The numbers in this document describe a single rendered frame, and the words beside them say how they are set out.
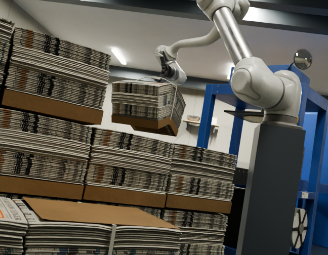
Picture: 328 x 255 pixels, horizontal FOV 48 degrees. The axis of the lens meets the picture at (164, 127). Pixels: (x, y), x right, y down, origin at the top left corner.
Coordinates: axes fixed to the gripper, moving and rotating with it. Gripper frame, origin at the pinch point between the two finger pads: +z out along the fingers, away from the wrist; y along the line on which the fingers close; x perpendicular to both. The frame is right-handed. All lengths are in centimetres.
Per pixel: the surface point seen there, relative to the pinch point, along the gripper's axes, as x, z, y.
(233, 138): 0, -199, 34
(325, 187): -95, -249, 76
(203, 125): 14, -141, 26
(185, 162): -51, 67, 49
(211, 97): 10, -143, -2
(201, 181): -55, 61, 55
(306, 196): -81, -149, 77
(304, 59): -71, -121, -33
